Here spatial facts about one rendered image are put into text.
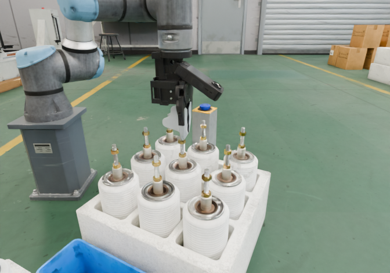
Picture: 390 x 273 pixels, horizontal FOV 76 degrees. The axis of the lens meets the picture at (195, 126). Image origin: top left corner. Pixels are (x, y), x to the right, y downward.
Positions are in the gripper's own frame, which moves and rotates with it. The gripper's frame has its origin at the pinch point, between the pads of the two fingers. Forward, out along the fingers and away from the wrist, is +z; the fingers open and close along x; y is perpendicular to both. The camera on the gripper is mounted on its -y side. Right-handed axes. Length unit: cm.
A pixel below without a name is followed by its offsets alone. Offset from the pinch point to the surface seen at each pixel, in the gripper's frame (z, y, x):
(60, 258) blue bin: 23.8, 24.1, 21.9
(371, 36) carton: -10, -167, -355
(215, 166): 14.0, -6.1, -9.3
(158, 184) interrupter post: 6.7, 3.1, 12.5
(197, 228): 10.7, -7.1, 18.9
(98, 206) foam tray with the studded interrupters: 17.6, 20.7, 10.6
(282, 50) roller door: 25, -69, -536
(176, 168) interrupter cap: 9.1, 2.5, 1.6
